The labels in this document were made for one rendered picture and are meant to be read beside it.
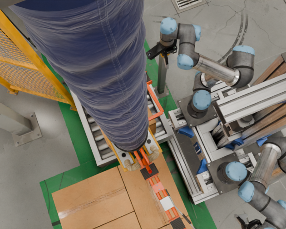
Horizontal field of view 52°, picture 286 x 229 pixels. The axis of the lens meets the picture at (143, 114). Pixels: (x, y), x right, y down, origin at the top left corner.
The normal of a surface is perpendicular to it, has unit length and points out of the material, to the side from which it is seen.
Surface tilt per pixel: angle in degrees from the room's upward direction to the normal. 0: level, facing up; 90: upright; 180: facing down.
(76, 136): 0
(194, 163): 0
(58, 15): 92
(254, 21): 0
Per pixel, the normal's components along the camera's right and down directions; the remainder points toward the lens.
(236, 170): -0.13, -0.33
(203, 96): -0.04, -0.13
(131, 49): 0.75, 0.46
